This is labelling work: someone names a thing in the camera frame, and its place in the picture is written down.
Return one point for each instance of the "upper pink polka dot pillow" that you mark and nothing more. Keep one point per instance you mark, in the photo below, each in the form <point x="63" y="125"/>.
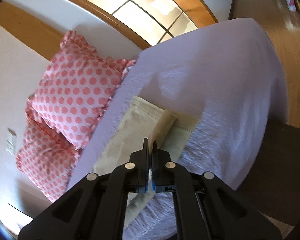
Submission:
<point x="77" y="88"/>

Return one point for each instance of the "beige khaki pants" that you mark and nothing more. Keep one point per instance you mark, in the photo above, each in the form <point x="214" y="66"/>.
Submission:
<point x="138" y="123"/>

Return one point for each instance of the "wooden headboard panel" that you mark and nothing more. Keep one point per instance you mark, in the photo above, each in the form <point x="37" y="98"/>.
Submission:
<point x="34" y="33"/>

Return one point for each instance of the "pink polka dot pillow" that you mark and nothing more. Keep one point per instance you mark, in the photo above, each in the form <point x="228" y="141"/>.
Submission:
<point x="47" y="159"/>
<point x="77" y="88"/>

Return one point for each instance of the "bed with lavender sheet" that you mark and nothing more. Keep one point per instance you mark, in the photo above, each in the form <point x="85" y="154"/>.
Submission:
<point x="227" y="75"/>

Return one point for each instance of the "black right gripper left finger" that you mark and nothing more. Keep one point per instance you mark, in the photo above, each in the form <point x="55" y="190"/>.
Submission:
<point x="140" y="158"/>

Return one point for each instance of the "white wall outlet plate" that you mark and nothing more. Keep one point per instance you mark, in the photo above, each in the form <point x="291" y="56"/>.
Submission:
<point x="10" y="141"/>

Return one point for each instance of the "lower pink polka dot pillow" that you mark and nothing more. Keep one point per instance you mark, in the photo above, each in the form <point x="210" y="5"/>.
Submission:
<point x="47" y="159"/>

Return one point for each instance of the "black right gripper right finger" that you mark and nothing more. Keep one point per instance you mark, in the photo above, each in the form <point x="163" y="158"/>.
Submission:
<point x="162" y="176"/>

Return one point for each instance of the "shoji paper sliding window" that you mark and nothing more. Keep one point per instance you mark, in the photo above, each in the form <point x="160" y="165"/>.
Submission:
<point x="154" y="20"/>

